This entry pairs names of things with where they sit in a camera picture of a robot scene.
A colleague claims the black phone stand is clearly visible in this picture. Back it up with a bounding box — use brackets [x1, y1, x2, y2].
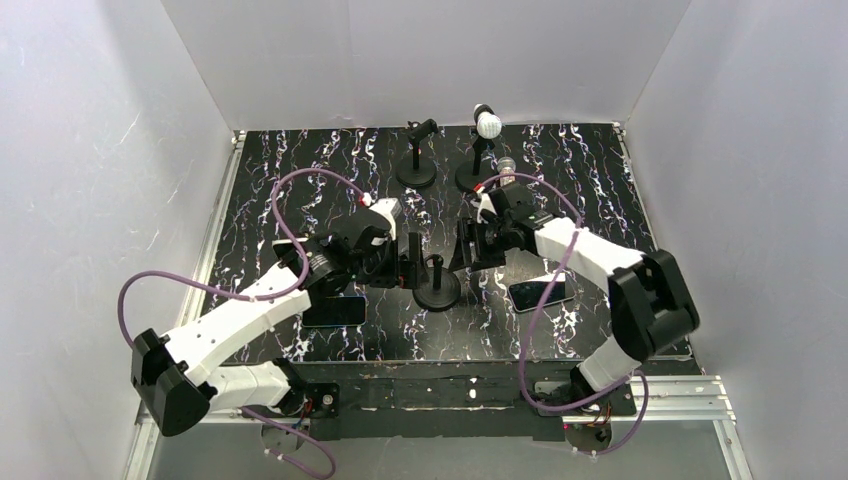
[412, 254, 462, 312]

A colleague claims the black phone blue edge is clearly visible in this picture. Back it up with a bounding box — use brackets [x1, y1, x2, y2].
[301, 296, 367, 329]

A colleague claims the black phone silver edge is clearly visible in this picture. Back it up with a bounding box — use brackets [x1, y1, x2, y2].
[507, 274, 576, 313]

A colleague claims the black phone pink edge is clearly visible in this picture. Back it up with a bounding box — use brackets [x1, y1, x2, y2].
[271, 237, 309, 260]

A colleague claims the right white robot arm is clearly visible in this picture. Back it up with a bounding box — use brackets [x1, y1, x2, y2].
[450, 182, 700, 401]

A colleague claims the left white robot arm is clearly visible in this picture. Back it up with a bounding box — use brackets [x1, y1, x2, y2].
[131, 226, 428, 437]

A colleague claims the black microphone stand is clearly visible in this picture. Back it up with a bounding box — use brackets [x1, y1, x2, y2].
[454, 136, 495, 193]

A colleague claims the black stand back middle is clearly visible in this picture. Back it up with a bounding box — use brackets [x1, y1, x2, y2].
[395, 119, 439, 189]

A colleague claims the glitter microphone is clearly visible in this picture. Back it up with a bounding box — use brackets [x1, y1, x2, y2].
[496, 156, 517, 187]

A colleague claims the white microphone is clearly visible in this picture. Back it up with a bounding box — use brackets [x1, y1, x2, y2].
[473, 104, 503, 140]

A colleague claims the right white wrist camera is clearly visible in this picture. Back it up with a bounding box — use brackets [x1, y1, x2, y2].
[472, 185, 498, 224]

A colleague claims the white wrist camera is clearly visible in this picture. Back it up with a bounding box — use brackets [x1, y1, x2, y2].
[472, 185, 498, 224]
[369, 198, 403, 241]

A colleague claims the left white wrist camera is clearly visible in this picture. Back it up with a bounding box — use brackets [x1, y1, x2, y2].
[369, 198, 403, 241]

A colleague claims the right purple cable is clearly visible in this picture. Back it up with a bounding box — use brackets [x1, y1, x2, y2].
[473, 172, 651, 457]

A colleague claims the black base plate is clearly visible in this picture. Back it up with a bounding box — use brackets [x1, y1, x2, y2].
[241, 357, 654, 442]

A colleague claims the aluminium frame rail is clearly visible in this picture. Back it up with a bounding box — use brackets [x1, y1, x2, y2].
[154, 124, 731, 458]

